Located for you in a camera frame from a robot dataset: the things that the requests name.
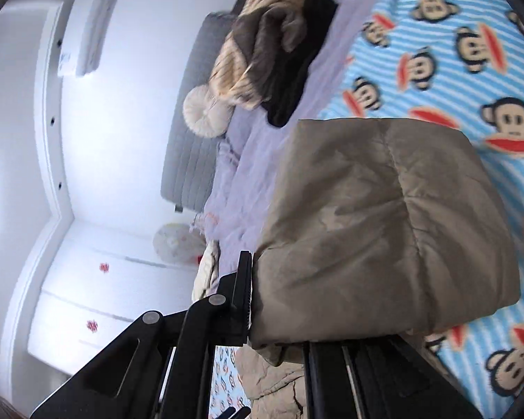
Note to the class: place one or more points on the beige striped knit garment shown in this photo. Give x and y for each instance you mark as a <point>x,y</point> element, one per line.
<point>236,70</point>

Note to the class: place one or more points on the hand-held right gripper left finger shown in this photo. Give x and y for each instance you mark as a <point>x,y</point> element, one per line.
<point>240,297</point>

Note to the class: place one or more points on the tan puffer jacket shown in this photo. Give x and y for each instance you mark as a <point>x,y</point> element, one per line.
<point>367,227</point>

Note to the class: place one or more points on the grey-brown garment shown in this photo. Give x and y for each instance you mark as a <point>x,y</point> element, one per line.
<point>266,52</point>

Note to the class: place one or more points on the white air conditioner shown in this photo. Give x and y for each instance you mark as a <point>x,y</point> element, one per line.
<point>94,26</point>

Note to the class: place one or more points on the cream cloth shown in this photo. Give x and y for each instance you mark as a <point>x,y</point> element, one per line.
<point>205,270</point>

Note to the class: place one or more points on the white wardrobe with red decals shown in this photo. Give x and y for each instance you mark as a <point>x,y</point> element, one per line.
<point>113,283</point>

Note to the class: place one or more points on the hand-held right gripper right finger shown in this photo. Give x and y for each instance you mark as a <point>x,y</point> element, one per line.
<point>332,379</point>

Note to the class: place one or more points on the lilac duvet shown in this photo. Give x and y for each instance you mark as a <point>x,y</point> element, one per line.
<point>253,157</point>

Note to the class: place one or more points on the black garment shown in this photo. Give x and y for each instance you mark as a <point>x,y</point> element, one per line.
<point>301,70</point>

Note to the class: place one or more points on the blue striped monkey print blanket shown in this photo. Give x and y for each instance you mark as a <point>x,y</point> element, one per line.
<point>441,52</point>

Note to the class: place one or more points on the round cream cushion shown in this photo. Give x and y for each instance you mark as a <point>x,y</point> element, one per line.
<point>203,113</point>

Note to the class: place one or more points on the grey pillow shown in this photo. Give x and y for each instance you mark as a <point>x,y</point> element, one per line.
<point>187,148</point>

